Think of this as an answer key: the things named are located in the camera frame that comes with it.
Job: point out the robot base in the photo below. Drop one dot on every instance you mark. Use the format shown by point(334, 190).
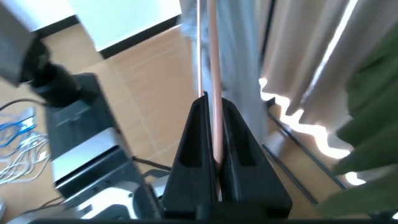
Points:
point(84, 143)

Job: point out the pink clothes hanger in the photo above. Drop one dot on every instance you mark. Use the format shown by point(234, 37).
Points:
point(214, 62)

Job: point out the green long-sleeved shirt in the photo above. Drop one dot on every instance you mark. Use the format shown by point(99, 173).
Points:
point(373, 118)

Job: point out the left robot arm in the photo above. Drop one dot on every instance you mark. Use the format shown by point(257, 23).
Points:
point(53, 81)

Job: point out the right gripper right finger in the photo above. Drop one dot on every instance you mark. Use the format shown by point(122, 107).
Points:
point(252, 183)

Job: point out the black clothes rack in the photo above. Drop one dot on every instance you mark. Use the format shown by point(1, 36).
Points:
point(268, 31)

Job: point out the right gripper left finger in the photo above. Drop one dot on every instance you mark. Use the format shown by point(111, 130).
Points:
point(189, 183)

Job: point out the beige curtain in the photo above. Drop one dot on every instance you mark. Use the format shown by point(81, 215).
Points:
point(298, 62)

